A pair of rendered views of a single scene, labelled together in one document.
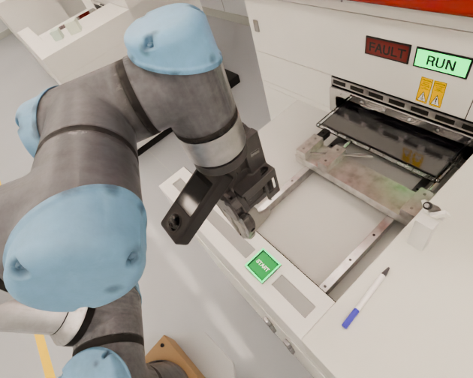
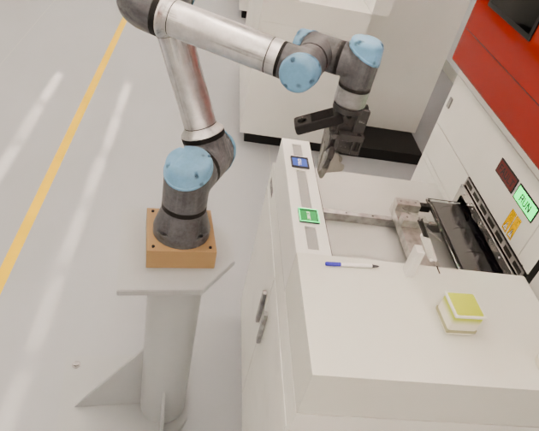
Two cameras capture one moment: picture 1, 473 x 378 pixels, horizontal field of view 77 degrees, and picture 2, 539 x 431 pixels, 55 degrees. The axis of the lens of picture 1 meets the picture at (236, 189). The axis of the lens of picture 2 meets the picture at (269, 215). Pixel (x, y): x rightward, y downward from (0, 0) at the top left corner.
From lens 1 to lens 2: 0.90 m
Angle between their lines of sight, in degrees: 13
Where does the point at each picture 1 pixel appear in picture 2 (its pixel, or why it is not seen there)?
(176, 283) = not seen: hidden behind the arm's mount
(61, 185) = (310, 54)
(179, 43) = (367, 50)
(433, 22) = (535, 172)
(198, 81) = (363, 66)
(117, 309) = (222, 152)
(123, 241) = (314, 74)
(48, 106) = (312, 35)
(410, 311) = (368, 286)
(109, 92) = (334, 46)
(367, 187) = not seen: hidden behind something
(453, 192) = (459, 274)
